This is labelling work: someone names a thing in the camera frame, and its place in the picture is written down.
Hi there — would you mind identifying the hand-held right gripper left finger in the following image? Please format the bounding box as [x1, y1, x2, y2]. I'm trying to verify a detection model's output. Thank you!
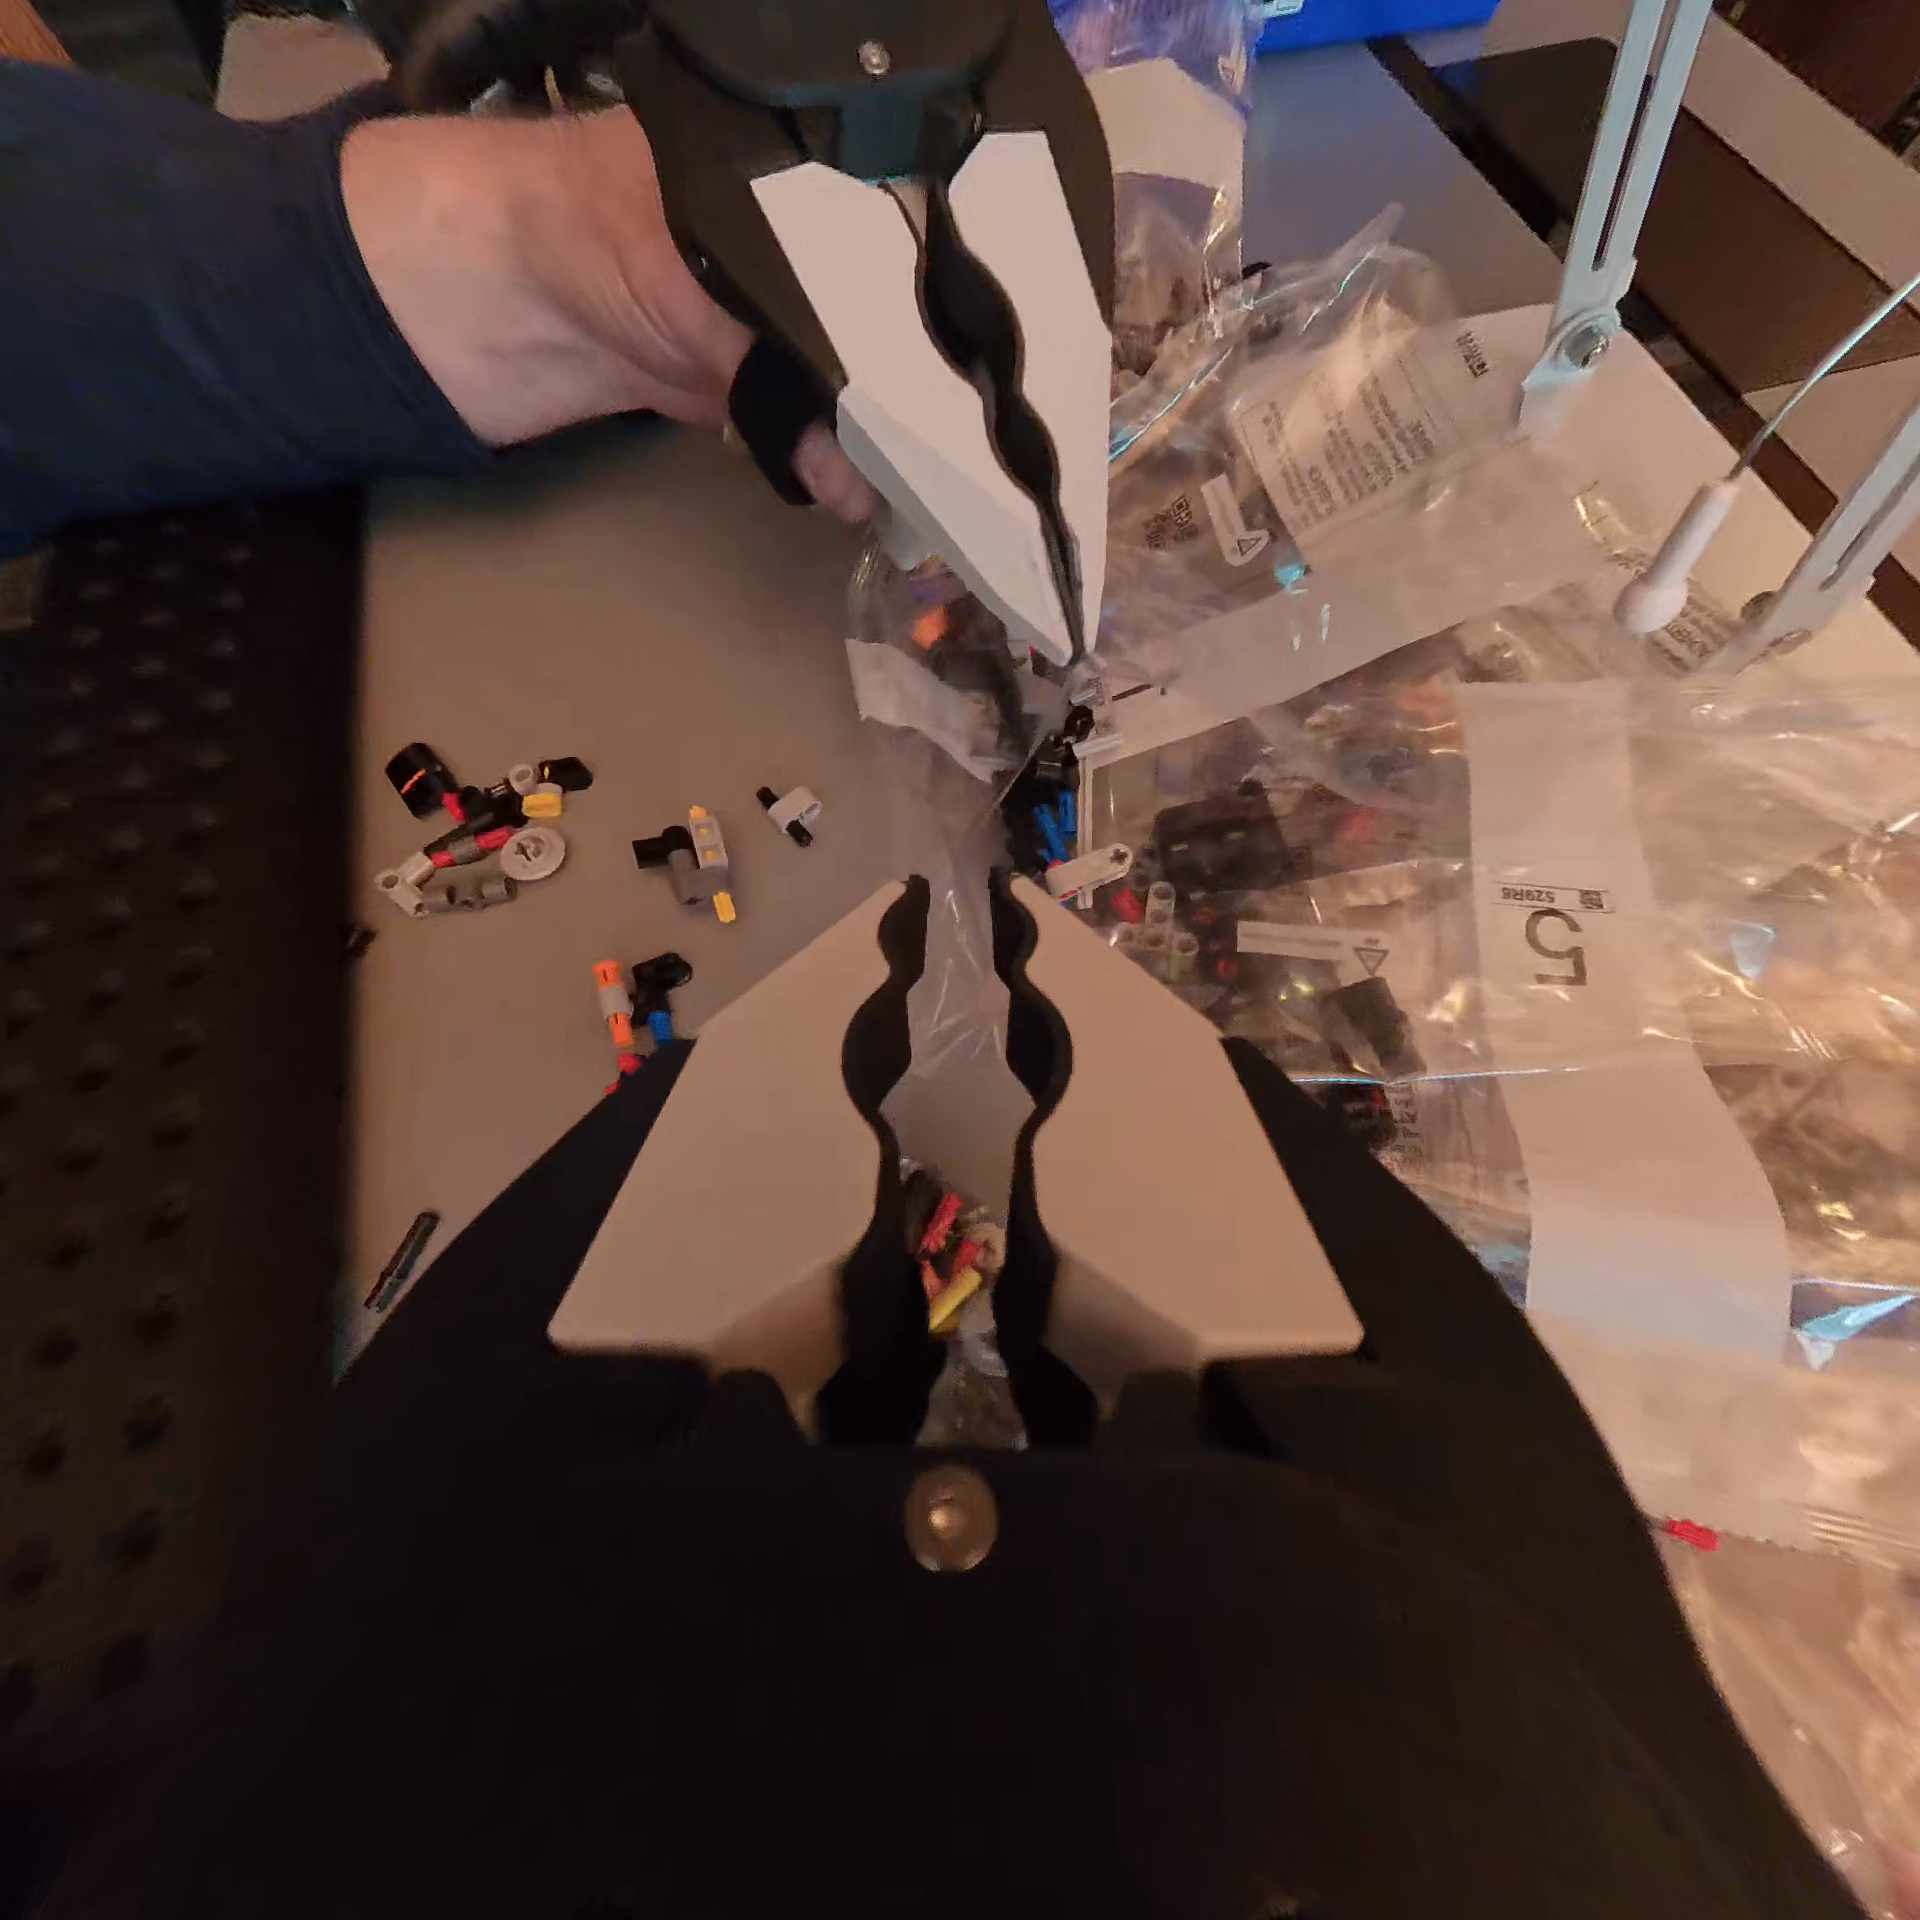
[545, 881, 946, 1449]

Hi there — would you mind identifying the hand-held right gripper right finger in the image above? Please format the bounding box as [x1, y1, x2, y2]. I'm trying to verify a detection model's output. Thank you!
[987, 873, 1366, 1451]

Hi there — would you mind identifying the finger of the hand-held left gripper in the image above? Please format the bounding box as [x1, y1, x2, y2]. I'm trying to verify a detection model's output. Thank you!
[933, 128, 1118, 649]
[747, 163, 1088, 670]

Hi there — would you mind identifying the short black lego pin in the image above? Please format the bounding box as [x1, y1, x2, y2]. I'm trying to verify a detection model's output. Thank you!
[363, 1209, 442, 1312]

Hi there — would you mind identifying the clear plastic bag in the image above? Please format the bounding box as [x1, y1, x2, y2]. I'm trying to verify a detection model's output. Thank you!
[1135, 298, 1654, 712]

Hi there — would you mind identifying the large clear bag white label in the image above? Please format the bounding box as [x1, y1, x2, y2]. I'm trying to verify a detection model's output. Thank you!
[1110, 682, 1805, 1355]

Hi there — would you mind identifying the person's left forearm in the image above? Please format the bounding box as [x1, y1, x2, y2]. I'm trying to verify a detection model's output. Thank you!
[0, 59, 495, 560]

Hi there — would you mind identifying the grey yellow lego connector assembly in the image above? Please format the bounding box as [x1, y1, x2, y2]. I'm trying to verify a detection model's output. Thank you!
[627, 805, 741, 927]

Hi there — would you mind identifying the pile of clear lego bags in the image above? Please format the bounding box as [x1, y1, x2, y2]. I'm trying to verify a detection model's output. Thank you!
[838, 0, 1920, 1920]

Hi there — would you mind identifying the person's left hand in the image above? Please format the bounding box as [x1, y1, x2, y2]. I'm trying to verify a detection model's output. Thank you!
[342, 110, 878, 528]

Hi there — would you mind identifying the orange blue black connector cluster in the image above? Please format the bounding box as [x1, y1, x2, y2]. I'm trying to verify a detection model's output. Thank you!
[605, 951, 696, 1098]

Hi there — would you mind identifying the small clear bag of pins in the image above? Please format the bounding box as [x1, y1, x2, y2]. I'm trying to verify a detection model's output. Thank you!
[896, 1155, 1023, 1449]

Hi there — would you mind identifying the blue plastic bin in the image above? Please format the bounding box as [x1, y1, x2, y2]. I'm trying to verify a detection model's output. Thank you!
[1250, 0, 1504, 58]

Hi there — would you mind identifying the white slotted stand leg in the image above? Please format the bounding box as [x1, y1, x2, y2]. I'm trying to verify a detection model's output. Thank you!
[1513, 0, 1712, 439]
[1701, 441, 1920, 679]

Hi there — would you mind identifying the black perforated pad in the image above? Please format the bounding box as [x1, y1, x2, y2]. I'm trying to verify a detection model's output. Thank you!
[0, 497, 370, 1776]

